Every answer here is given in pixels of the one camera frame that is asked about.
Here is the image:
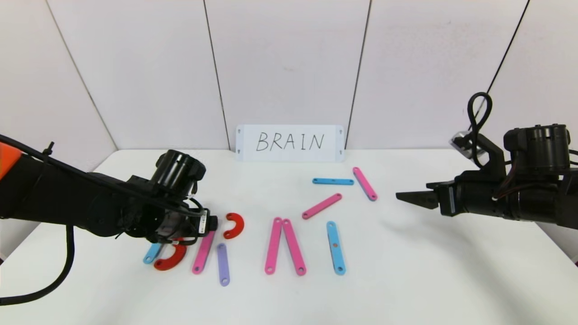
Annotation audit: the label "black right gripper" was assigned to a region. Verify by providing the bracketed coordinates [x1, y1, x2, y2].
[396, 171, 520, 221]

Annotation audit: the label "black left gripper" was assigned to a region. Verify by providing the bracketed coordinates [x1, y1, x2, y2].
[160, 208, 218, 239]

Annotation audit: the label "red curved C piece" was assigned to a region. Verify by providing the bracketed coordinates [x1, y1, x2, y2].
[153, 243, 187, 271]
[223, 213, 245, 240]

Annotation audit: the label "pink bar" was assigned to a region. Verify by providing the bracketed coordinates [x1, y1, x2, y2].
[353, 167, 378, 202]
[282, 218, 307, 277]
[264, 217, 283, 275]
[302, 193, 343, 220]
[192, 230, 216, 275]

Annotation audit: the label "short purple bar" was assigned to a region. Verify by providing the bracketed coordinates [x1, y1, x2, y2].
[217, 243, 231, 287]

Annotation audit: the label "cyan bar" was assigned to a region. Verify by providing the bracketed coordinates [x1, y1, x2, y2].
[143, 243, 163, 265]
[326, 221, 347, 276]
[312, 177, 355, 186]

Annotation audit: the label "white sign reading BRAIN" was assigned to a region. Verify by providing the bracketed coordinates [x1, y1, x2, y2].
[236, 125, 345, 163]

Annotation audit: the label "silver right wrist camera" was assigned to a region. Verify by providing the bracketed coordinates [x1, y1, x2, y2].
[449, 131, 487, 159]

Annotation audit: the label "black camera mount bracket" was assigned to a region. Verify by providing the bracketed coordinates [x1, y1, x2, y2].
[473, 134, 507, 182]

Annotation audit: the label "black looped cable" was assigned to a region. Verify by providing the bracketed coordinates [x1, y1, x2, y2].
[467, 93, 493, 168]

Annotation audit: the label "thin black hanging cable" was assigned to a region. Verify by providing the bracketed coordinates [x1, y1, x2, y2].
[0, 225, 75, 306]

